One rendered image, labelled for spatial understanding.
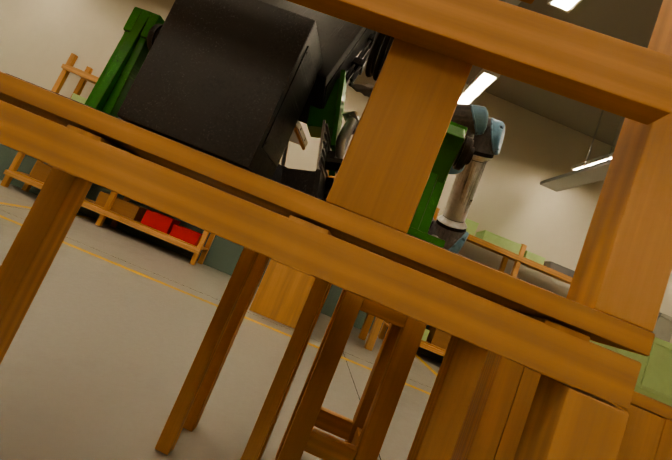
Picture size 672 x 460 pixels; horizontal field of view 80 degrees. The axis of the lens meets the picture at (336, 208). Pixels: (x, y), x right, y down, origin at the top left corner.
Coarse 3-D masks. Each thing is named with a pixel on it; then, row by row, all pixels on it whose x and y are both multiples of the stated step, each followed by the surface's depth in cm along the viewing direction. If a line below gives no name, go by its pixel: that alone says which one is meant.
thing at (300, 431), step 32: (352, 320) 142; (384, 320) 144; (416, 320) 142; (320, 352) 145; (384, 352) 164; (416, 352) 141; (320, 384) 139; (384, 384) 139; (320, 416) 161; (384, 416) 138; (288, 448) 136; (320, 448) 137; (352, 448) 138
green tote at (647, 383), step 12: (612, 348) 121; (660, 348) 118; (636, 360) 119; (648, 360) 118; (660, 360) 118; (648, 372) 118; (660, 372) 117; (636, 384) 117; (648, 384) 117; (660, 384) 116; (648, 396) 116; (660, 396) 116
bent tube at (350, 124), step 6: (342, 114) 108; (348, 114) 108; (354, 114) 107; (348, 120) 107; (354, 120) 107; (348, 126) 105; (354, 126) 107; (342, 132) 104; (348, 132) 104; (342, 138) 103; (348, 138) 104; (336, 144) 103; (342, 144) 102; (336, 150) 102; (342, 150) 102; (336, 156) 102; (342, 156) 102
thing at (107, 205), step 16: (64, 64) 598; (64, 80) 604; (80, 80) 644; (96, 80) 599; (80, 96) 602; (16, 160) 582; (16, 176) 575; (32, 176) 587; (112, 192) 586; (96, 208) 578; (112, 208) 590; (128, 208) 593; (144, 208) 618; (96, 224) 579; (112, 224) 622; (128, 224) 578; (144, 224) 587; (160, 224) 590; (176, 224) 618; (176, 240) 580; (192, 240) 590; (208, 240) 629; (192, 256) 583
